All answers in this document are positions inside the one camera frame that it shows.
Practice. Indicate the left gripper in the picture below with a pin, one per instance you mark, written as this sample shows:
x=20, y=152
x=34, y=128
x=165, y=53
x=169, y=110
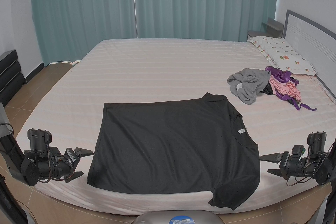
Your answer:
x=57, y=167

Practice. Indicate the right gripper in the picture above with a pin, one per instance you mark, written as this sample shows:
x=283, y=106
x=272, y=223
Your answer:
x=295, y=166

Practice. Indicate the black T-shirt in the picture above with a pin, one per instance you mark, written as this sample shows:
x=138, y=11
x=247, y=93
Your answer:
x=170, y=152

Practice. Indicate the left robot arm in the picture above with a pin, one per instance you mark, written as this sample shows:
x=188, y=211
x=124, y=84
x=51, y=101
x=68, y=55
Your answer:
x=26, y=170

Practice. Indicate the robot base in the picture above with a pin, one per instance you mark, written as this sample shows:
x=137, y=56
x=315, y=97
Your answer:
x=157, y=219

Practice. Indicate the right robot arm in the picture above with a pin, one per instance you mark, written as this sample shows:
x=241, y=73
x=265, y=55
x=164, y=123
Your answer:
x=324, y=171

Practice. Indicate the pile of clothes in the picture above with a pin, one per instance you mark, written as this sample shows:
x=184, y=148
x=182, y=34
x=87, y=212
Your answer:
x=284, y=86

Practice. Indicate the bed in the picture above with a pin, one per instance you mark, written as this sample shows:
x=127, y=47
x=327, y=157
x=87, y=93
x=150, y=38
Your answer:
x=157, y=68

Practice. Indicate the grey garment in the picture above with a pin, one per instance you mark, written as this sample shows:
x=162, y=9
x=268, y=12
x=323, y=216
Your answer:
x=249, y=83

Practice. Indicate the white printed pillow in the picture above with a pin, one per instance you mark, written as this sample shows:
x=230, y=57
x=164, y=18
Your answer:
x=283, y=53

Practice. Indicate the black chest of drawers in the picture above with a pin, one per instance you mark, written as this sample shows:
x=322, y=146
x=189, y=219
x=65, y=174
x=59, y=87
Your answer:
x=9, y=73

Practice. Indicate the grey bedside table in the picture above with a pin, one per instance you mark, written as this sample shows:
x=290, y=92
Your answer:
x=267, y=28

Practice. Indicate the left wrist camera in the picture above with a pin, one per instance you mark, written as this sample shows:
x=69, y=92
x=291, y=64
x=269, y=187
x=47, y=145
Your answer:
x=55, y=150

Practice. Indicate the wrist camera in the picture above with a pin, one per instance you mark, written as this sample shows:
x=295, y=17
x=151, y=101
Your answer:
x=55, y=150
x=297, y=150

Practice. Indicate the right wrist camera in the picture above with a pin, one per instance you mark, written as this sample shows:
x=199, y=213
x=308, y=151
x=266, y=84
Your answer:
x=297, y=150

